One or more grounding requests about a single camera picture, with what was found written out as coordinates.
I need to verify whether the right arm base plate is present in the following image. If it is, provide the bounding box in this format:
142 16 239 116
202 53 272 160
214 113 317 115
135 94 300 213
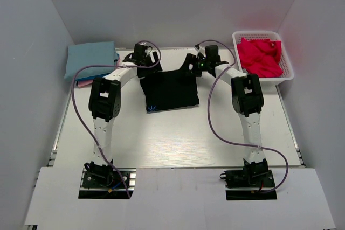
219 160 277 201

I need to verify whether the light blue folded t-shirt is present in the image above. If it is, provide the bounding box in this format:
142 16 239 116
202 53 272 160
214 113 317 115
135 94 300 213
64 41 118 81

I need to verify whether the red t-shirt in basket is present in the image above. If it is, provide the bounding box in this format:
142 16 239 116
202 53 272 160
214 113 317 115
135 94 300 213
237 38 283 78

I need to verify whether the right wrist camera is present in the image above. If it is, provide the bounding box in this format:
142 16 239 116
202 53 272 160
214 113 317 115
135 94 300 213
194 44 205 56

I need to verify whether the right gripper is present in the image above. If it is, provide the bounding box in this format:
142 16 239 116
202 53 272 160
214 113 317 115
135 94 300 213
177 53 211 77

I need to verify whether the black t-shirt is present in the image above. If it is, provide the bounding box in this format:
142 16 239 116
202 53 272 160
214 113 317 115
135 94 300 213
137 65 199 113

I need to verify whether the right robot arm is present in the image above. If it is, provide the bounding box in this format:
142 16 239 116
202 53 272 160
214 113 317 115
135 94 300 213
180 44 266 164

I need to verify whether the white plastic basket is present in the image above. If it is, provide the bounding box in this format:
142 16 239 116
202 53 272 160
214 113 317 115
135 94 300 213
232 31 294 85

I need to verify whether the pink folded t-shirt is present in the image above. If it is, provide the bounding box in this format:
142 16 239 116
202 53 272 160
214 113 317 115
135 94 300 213
77 80 93 88

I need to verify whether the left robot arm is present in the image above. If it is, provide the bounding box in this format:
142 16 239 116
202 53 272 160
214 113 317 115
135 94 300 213
88 41 162 164

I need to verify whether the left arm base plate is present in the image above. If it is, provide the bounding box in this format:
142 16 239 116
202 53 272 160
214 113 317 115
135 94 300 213
78 162 136 200

